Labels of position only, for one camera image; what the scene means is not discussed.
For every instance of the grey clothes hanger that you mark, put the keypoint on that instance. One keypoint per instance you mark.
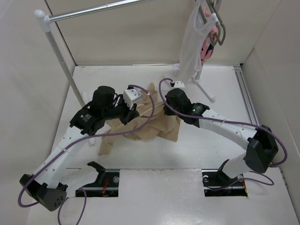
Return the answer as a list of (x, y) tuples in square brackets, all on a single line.
[(219, 36)]

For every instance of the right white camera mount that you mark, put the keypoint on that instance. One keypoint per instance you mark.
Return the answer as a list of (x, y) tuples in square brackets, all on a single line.
[(177, 84)]

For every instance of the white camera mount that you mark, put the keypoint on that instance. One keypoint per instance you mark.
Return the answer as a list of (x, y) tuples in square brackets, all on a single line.
[(131, 96), (177, 84)]

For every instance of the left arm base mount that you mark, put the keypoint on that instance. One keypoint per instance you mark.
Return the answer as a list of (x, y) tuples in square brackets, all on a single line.
[(106, 185)]

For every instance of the pink patterned garment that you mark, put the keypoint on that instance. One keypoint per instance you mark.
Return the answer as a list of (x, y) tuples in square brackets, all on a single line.
[(207, 47)]

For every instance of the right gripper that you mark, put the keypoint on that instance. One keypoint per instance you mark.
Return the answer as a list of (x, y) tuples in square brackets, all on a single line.
[(167, 111)]

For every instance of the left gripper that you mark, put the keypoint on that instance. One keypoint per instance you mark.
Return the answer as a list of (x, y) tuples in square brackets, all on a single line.
[(131, 113)]

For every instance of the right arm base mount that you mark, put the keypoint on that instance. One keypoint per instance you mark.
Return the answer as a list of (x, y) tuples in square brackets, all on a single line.
[(216, 184)]

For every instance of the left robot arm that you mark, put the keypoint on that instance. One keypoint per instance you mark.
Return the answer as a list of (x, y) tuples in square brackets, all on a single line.
[(49, 185)]

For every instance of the aluminium rail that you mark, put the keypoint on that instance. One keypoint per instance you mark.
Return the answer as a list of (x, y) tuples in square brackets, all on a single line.
[(246, 96)]

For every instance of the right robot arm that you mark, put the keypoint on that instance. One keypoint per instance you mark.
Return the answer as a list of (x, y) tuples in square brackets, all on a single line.
[(257, 141)]

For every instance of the wooden clothes hanger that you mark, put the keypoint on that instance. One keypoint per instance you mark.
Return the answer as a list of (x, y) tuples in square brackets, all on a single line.
[(150, 110)]

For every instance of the beige t shirt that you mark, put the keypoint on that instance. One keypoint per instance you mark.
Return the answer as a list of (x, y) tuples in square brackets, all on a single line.
[(160, 125)]

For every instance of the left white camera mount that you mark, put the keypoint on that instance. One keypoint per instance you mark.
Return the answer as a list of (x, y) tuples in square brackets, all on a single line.
[(131, 96)]

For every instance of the white tank top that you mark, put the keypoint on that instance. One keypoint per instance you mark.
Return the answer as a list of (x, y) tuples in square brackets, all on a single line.
[(195, 34)]

